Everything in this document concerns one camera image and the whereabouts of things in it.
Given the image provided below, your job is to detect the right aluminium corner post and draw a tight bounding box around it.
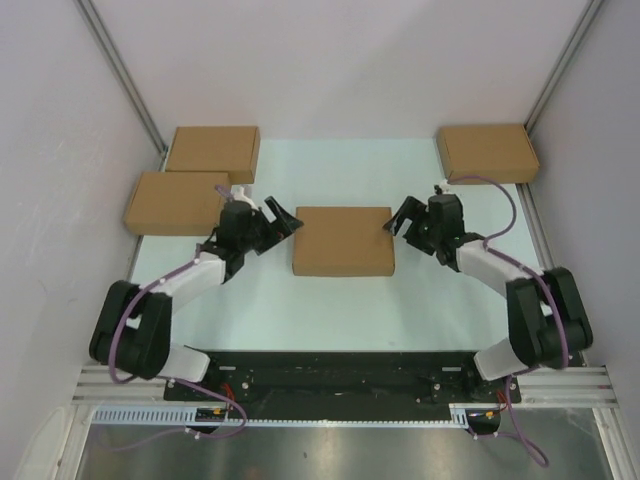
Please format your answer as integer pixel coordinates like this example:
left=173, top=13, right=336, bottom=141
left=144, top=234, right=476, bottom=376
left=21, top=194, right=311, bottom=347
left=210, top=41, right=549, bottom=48
left=524, top=0, right=608, bottom=136

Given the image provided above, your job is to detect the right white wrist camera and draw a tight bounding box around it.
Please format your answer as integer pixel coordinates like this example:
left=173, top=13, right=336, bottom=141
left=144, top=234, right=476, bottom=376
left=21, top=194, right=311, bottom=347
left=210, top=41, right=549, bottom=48
left=434, top=180, right=451, bottom=195

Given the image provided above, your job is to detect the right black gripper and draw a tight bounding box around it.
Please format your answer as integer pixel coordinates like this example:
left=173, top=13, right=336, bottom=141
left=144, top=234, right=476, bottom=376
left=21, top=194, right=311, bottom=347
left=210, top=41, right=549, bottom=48
left=383, top=196, right=441, bottom=256

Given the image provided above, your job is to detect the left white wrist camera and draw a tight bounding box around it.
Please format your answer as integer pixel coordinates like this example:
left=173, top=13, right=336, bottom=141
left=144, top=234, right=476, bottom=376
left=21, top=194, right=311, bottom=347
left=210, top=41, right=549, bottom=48
left=231, top=185, right=260, bottom=210

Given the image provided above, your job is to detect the white slotted cable duct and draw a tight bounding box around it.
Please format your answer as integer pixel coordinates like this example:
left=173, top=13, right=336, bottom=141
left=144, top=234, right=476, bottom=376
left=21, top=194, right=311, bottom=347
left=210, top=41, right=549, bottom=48
left=92, top=403, right=474, bottom=429

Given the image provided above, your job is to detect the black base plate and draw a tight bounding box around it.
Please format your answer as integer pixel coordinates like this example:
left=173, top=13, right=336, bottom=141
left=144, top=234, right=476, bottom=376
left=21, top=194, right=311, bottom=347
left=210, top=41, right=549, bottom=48
left=164, top=349, right=584, bottom=404

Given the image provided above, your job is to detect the cardboard box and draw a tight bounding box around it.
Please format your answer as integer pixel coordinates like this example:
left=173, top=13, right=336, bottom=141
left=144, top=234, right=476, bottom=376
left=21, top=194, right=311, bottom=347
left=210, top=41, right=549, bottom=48
left=436, top=124, right=540, bottom=184
left=124, top=172, right=231, bottom=236
left=292, top=206, right=395, bottom=277
left=165, top=126, right=261, bottom=185

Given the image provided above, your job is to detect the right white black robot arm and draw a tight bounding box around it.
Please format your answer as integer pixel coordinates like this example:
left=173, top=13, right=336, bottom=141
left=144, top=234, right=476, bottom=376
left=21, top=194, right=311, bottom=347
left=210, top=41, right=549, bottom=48
left=383, top=193, right=593, bottom=401

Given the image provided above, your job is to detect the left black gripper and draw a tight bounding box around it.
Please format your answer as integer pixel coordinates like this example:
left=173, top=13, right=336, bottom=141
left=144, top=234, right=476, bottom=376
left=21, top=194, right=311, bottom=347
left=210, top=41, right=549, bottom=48
left=239, top=197, right=302, bottom=255

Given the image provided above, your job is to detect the left aluminium corner post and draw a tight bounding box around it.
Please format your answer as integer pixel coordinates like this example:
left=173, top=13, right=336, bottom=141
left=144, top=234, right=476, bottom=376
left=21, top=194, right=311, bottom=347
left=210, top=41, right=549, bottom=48
left=73, top=0, right=168, bottom=156

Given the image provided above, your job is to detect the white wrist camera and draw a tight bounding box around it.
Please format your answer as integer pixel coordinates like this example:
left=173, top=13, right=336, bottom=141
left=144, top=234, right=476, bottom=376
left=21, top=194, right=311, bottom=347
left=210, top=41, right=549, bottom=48
left=231, top=185, right=260, bottom=210
left=434, top=180, right=451, bottom=195

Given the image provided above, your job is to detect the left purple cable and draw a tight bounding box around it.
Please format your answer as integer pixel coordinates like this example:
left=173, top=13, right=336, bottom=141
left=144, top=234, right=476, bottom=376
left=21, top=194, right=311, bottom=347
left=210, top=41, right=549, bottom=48
left=107, top=184, right=249, bottom=454

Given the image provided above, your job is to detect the aluminium corner post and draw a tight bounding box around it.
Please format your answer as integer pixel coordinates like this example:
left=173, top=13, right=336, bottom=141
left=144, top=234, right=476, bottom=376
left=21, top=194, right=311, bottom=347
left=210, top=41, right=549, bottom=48
left=73, top=0, right=168, bottom=156
left=524, top=0, right=608, bottom=136

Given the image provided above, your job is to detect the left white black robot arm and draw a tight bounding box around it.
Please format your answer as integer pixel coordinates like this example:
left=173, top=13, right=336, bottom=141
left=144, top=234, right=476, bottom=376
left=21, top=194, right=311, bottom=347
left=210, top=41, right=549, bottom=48
left=89, top=195, right=303, bottom=400

